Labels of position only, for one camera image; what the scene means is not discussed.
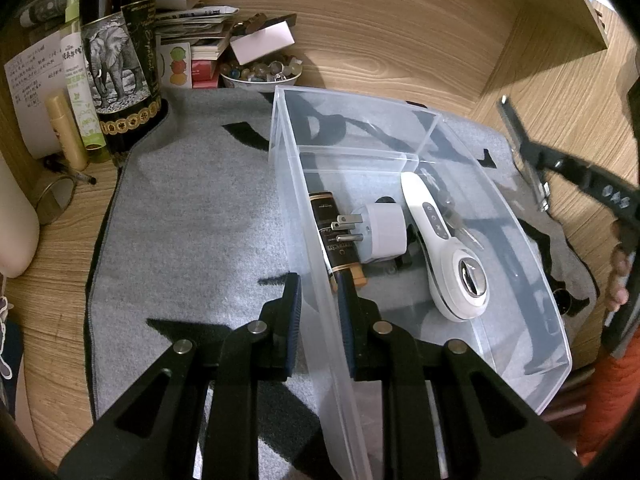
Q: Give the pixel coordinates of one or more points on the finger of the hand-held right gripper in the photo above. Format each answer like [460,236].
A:
[514,122]
[539,187]

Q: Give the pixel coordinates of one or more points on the pink thermos bottle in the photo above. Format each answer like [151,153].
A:
[17,225]

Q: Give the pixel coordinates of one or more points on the white bowl of stones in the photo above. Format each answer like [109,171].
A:
[260,74]

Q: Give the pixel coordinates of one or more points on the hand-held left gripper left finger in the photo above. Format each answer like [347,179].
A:
[292,320]

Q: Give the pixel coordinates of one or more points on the grey letter-print mat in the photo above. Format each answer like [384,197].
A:
[200,220]

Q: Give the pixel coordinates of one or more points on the white handwritten paper note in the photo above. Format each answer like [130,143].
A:
[30,90]

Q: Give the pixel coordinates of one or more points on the blue cartoon sticker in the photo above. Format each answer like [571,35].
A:
[5,340]

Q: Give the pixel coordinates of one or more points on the rolled magazine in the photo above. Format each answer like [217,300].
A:
[45,7]

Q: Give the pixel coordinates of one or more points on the white handheld device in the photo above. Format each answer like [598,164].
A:
[450,270]

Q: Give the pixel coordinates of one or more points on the dark wine bottle elephant label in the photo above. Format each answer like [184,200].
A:
[122,60]

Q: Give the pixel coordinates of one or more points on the green white lotion tube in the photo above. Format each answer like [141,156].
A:
[82,90]

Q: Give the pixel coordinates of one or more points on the yellow tube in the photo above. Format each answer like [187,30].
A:
[67,135]

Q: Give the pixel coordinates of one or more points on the black pen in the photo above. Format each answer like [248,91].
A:
[75,174]

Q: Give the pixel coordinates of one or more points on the black gold tube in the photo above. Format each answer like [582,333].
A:
[337,245]

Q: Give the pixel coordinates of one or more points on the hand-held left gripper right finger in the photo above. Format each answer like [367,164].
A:
[346,330]

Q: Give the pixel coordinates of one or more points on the orange quilted clothing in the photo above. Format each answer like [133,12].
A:
[610,405]

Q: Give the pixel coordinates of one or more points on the white plug adapter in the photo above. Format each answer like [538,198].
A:
[382,232]

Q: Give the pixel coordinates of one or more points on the stack of books and papers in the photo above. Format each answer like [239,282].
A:
[200,25]

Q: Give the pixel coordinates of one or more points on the red box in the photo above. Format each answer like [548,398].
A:
[206,72]

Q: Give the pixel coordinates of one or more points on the clear plastic container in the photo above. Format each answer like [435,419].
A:
[450,360]

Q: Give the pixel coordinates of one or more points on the white card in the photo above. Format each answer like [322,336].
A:
[262,42]

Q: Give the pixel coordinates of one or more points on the person's right hand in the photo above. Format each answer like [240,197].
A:
[620,296]

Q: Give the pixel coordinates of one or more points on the fruit print box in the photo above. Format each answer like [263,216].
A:
[175,65]

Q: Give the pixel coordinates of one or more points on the round metal-rim mirror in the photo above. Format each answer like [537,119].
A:
[52,200]

